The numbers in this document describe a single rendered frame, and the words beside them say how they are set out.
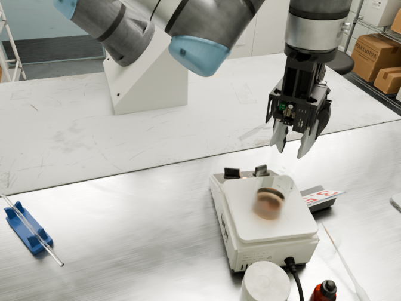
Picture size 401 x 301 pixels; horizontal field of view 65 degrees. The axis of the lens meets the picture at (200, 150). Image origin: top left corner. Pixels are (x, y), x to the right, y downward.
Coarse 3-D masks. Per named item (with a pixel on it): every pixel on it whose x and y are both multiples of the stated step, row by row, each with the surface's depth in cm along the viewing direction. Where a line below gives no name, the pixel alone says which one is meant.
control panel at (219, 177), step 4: (240, 172) 62; (244, 172) 62; (248, 172) 61; (252, 172) 61; (216, 176) 59; (220, 176) 59; (244, 176) 58; (248, 176) 58; (252, 176) 58; (220, 180) 56; (224, 180) 56
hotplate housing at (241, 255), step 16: (224, 208) 50; (224, 224) 50; (224, 240) 51; (288, 240) 46; (304, 240) 46; (240, 256) 45; (256, 256) 46; (272, 256) 46; (288, 256) 47; (304, 256) 48
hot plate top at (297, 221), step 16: (224, 192) 51; (240, 192) 50; (240, 208) 47; (288, 208) 48; (304, 208) 48; (240, 224) 45; (256, 224) 45; (272, 224) 45; (288, 224) 46; (304, 224) 46; (240, 240) 44; (256, 240) 44; (272, 240) 44
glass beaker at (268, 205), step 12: (264, 168) 45; (276, 168) 45; (288, 168) 44; (264, 180) 47; (276, 180) 46; (288, 180) 45; (264, 192) 42; (276, 192) 41; (288, 192) 41; (252, 204) 46; (264, 204) 44; (276, 204) 43; (264, 216) 45; (276, 216) 45
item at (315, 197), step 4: (320, 192) 61; (324, 192) 61; (328, 192) 60; (332, 192) 59; (336, 192) 59; (340, 192) 58; (308, 196) 60; (312, 196) 60; (316, 196) 59; (320, 196) 58; (324, 196) 58; (328, 196) 57; (304, 200) 58; (308, 200) 58; (312, 200) 57; (316, 200) 56
